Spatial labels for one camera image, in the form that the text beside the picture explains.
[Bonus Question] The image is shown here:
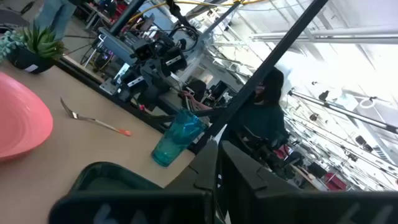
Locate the blue faceted plastic cup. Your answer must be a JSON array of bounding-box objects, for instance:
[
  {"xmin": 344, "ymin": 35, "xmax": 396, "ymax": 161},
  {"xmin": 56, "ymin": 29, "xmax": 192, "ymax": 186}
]
[{"xmin": 151, "ymin": 108, "xmax": 208, "ymax": 168}]

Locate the orange plastic plate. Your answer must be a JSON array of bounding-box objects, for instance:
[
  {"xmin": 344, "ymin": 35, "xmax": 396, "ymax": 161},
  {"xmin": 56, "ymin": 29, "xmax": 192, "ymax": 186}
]
[{"xmin": 0, "ymin": 71, "xmax": 54, "ymax": 162}]

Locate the dark green tray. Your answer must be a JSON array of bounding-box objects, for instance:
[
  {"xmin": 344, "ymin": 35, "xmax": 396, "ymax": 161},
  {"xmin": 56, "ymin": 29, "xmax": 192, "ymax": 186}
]
[{"xmin": 70, "ymin": 161, "xmax": 163, "ymax": 192}]

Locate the succulent plant in black pot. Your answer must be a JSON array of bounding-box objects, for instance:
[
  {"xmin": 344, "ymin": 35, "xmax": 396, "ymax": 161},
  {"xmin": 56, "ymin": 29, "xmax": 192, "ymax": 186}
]
[{"xmin": 0, "ymin": 24, "xmax": 67, "ymax": 75}]

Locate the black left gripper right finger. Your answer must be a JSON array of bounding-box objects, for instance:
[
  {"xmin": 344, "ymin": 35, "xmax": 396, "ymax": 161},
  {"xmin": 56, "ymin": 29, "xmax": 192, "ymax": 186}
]
[{"xmin": 217, "ymin": 139, "xmax": 398, "ymax": 224}]

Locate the grey metal pole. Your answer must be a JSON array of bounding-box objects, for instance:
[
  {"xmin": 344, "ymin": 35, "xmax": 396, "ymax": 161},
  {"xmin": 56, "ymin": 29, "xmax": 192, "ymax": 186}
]
[{"xmin": 287, "ymin": 89, "xmax": 398, "ymax": 135}]

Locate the person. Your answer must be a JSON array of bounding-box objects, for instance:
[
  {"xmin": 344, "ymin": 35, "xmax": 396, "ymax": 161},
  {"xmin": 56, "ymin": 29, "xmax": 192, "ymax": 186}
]
[
  {"xmin": 33, "ymin": 0, "xmax": 78, "ymax": 40},
  {"xmin": 182, "ymin": 67, "xmax": 290, "ymax": 151}
]

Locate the black aluminium rig frame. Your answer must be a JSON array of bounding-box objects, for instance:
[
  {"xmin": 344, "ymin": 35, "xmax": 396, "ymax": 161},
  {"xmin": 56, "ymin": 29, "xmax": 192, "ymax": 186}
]
[{"xmin": 55, "ymin": 0, "xmax": 329, "ymax": 155}]

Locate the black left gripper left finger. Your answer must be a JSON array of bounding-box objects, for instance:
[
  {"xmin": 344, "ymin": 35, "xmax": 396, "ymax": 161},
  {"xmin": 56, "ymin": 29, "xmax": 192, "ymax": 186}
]
[{"xmin": 49, "ymin": 139, "xmax": 218, "ymax": 224}]

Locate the fork with orange handle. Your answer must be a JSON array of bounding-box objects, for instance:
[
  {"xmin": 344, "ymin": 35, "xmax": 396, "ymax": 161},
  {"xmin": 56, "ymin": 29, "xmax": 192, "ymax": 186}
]
[{"xmin": 60, "ymin": 97, "xmax": 133, "ymax": 137}]

